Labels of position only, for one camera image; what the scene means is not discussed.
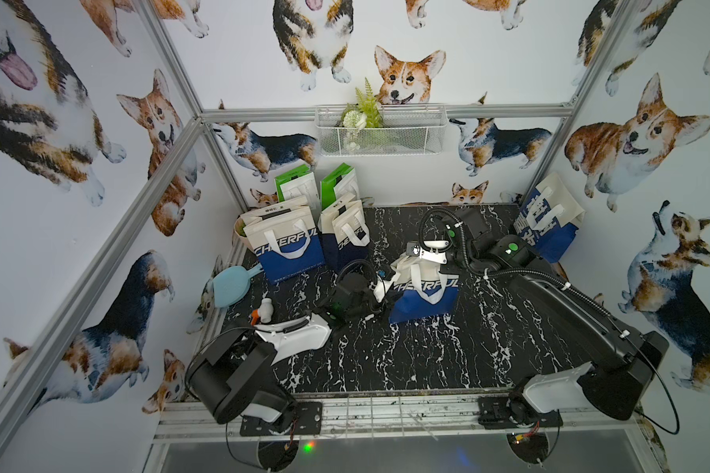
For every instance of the small white orange bottle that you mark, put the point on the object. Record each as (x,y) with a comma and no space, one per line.
(263,314)

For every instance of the aluminium frame rail front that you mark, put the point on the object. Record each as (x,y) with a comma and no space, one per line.
(434,416)

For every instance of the artificial fern with flower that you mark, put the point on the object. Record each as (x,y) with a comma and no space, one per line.
(360,121)

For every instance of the white wire wall basket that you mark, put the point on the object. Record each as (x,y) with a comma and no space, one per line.
(408,130)

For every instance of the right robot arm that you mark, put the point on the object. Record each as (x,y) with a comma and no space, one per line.
(622,360)

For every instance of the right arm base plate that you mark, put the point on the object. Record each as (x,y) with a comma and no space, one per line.
(503,413)

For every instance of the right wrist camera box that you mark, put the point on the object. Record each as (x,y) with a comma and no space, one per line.
(433,251)

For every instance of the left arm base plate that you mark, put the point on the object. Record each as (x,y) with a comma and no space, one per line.
(305,418)

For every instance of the green white takeout bag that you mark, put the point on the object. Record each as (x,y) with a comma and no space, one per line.
(300,181)

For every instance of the dark blue white bag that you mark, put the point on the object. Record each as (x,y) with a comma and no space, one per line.
(345,235)

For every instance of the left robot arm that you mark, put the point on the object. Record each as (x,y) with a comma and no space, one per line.
(232,375)

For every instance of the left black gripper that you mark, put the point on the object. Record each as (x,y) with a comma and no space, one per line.
(366,294)

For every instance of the light blue dustpan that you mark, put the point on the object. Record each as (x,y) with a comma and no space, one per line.
(232,284)

